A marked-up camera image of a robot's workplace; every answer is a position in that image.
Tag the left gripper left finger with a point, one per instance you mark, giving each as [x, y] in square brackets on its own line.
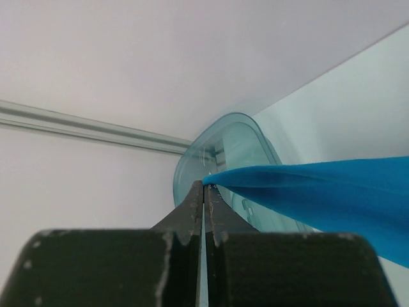
[158, 266]

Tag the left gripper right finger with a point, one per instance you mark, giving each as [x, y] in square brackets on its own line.
[247, 267]

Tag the blue t shirt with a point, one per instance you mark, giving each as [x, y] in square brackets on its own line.
[368, 197]

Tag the teal transparent plastic bin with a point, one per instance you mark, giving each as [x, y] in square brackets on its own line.
[233, 141]

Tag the left aluminium corner post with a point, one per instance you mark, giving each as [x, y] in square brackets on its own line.
[26, 117]

